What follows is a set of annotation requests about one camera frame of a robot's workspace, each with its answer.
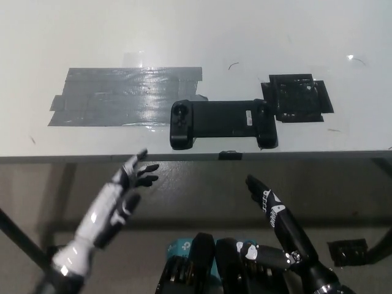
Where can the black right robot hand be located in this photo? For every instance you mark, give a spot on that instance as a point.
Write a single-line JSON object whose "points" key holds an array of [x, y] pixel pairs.
{"points": [[283, 220]]}

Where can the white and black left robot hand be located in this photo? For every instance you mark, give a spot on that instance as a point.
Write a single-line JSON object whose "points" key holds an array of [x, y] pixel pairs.
{"points": [[101, 211]]}

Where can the black phone game controller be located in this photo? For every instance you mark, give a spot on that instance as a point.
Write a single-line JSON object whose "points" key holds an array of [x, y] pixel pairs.
{"points": [[220, 119]]}

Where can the black robot torso blocks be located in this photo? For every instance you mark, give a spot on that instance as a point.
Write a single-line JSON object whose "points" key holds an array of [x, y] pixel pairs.
{"points": [[200, 257]]}

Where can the black floor tape patch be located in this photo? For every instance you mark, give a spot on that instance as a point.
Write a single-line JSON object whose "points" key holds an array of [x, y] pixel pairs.
{"points": [[346, 251]]}

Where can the teal cardboard box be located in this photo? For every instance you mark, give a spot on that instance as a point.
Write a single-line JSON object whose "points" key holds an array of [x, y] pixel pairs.
{"points": [[180, 246]]}

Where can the black square tape patch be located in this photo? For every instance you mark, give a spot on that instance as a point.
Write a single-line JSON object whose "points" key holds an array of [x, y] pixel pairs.
{"points": [[294, 98]]}

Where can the grey duct tape patch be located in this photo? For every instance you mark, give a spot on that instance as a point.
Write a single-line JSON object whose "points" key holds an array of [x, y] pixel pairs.
{"points": [[107, 98]]}

